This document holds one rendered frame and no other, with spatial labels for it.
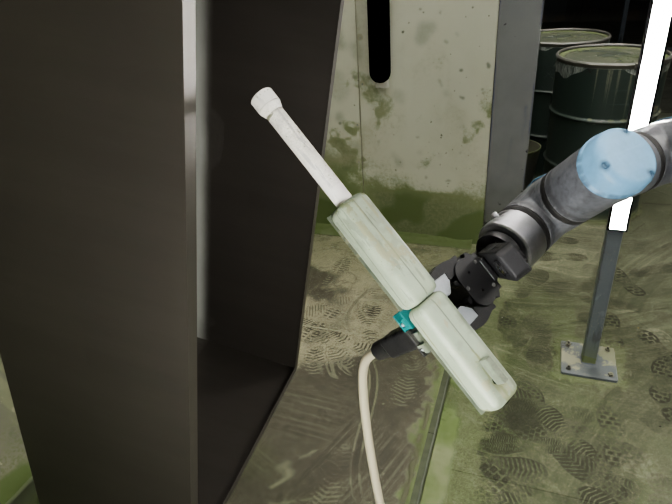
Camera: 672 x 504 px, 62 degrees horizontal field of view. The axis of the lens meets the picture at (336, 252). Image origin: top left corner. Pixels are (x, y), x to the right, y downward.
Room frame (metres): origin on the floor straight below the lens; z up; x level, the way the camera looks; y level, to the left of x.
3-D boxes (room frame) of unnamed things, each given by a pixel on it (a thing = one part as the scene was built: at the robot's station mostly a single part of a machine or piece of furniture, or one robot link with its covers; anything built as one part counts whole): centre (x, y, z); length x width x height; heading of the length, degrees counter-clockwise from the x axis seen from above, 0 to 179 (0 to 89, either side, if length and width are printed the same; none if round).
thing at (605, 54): (3.08, -1.57, 0.86); 0.54 x 0.54 x 0.01
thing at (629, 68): (3.08, -1.57, 0.44); 0.59 x 0.58 x 0.89; 173
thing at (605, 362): (1.66, -0.96, 0.01); 0.20 x 0.20 x 0.01; 69
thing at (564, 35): (3.73, -1.55, 0.86); 0.54 x 0.54 x 0.01
